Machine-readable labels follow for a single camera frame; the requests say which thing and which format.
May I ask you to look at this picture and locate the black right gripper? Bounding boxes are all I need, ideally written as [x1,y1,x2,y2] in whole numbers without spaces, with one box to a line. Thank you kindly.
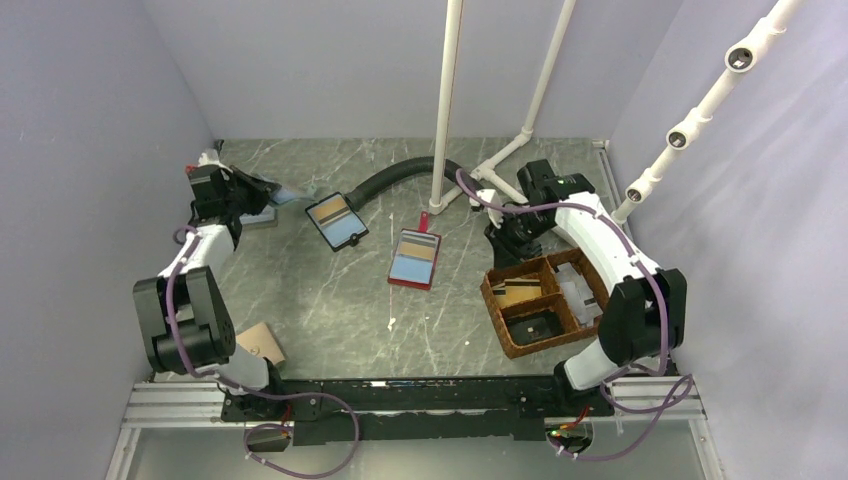
[484,207,555,272]

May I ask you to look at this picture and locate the green card holder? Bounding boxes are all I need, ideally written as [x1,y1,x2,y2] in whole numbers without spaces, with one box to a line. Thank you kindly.
[269,184,317,207]

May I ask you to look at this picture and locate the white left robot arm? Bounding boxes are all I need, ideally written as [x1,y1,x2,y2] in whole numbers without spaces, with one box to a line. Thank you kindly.
[132,164,288,420]

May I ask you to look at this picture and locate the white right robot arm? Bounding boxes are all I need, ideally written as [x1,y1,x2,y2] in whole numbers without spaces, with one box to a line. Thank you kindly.
[485,160,687,415]

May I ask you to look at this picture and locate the grey blue card holder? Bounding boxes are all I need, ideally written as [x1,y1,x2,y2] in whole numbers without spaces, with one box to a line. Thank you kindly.
[240,205,278,229]

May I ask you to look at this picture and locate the gold card in basket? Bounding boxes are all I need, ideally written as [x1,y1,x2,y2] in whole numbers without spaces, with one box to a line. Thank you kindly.
[492,277,543,309]

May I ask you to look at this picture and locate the cards in basket right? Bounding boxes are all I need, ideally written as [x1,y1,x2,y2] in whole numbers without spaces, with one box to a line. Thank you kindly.
[555,263,602,328]

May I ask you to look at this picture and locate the black card in basket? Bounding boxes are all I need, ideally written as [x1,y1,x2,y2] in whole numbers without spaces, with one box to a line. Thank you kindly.
[506,311,565,346]

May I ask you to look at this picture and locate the black card holder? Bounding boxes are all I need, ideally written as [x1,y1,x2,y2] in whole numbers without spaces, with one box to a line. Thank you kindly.
[305,192,369,252]

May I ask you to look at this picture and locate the red card holder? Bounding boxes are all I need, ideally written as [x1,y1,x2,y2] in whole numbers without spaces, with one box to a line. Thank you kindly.
[387,211,442,291]

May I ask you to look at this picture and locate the beige card holder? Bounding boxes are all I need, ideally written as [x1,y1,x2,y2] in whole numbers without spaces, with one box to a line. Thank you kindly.
[234,322,286,366]

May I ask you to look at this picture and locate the brown wicker basket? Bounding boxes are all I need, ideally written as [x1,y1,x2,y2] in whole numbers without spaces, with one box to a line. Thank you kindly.
[480,248,609,359]

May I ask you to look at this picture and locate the white pvc pipe frame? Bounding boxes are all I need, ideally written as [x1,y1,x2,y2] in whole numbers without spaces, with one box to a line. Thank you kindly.
[427,1,583,213]

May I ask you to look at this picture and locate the black corrugated hose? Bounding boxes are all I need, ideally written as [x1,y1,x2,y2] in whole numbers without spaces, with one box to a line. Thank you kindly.
[344,156,478,213]

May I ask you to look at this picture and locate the white pipe camera boom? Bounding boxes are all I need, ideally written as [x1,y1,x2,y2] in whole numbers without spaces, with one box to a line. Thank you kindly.
[612,0,803,225]

